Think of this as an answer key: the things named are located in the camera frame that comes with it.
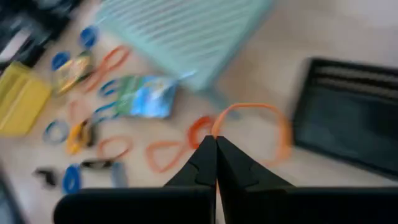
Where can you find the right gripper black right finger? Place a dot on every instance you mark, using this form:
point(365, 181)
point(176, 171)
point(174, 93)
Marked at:
point(242, 180)

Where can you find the red rubber band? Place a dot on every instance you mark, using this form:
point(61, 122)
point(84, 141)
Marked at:
point(192, 133)

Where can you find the black plastic basket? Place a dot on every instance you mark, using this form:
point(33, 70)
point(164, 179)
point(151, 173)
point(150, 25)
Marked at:
point(348, 118)

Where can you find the yellow orange coil wristband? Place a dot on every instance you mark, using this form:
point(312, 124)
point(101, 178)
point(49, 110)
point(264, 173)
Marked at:
point(73, 140)

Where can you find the blue coil wristband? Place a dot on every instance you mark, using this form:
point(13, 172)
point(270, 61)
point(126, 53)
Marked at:
point(60, 55)
point(69, 183)
point(84, 39)

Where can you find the yellow green Crayola crayon box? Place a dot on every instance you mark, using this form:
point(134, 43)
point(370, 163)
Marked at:
point(73, 73)

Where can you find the green and blue card box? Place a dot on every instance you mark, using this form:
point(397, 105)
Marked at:
point(146, 98)

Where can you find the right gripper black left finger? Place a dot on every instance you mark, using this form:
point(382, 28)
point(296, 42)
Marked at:
point(199, 174)

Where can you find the yellow plastic basket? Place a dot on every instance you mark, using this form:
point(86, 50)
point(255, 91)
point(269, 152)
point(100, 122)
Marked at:
point(21, 99)

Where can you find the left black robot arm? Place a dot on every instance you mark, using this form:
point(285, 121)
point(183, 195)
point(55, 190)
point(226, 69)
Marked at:
point(46, 18)

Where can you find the pale green perforated metal shelf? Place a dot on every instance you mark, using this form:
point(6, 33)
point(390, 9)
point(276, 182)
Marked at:
point(186, 37)

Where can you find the blue rubber band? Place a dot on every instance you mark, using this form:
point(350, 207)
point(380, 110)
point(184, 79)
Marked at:
point(46, 132)
point(119, 175)
point(104, 90)
point(104, 109)

